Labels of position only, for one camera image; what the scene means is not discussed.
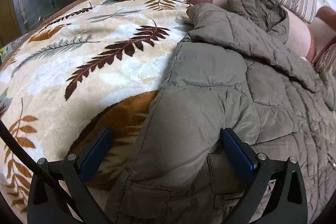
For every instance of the pink corner cushion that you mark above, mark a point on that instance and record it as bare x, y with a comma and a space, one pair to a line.
322, 30

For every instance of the striped floral side cushion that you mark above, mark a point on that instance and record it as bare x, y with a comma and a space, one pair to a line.
326, 62

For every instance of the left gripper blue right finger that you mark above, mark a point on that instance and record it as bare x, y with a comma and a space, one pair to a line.
287, 202

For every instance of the leaf pattern plush blanket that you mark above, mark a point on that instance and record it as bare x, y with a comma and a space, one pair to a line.
95, 64

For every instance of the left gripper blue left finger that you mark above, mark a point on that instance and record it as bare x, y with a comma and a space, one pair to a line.
59, 193

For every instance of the olive quilted hooded jacket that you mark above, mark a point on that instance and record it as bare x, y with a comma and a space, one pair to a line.
232, 70

